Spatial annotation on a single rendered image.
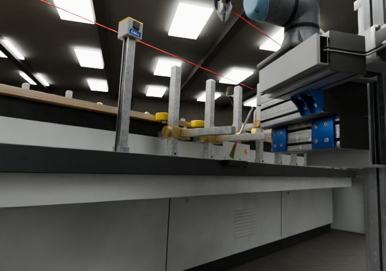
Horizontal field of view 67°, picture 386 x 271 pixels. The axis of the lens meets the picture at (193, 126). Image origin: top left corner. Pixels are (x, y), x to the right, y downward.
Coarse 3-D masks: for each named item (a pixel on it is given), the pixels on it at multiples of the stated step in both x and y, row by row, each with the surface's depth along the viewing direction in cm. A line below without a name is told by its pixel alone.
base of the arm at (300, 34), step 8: (296, 24) 95; (304, 24) 94; (312, 24) 94; (288, 32) 97; (296, 32) 94; (304, 32) 93; (312, 32) 93; (288, 40) 95; (296, 40) 94; (304, 40) 91
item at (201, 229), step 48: (0, 96) 99; (48, 144) 110; (96, 144) 124; (144, 144) 143; (192, 144) 168; (288, 192) 252; (0, 240) 97; (48, 240) 108; (96, 240) 122; (144, 240) 139; (192, 240) 163; (240, 240) 197; (288, 240) 253
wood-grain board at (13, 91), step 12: (0, 84) 95; (12, 96) 102; (24, 96) 101; (36, 96) 103; (48, 96) 106; (60, 96) 110; (84, 108) 117; (96, 108) 120; (108, 108) 124; (144, 120) 142
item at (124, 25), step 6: (126, 18) 113; (132, 18) 113; (120, 24) 115; (126, 24) 112; (132, 24) 113; (120, 30) 115; (126, 30) 111; (138, 30) 115; (120, 36) 114; (126, 36) 113; (132, 36) 113
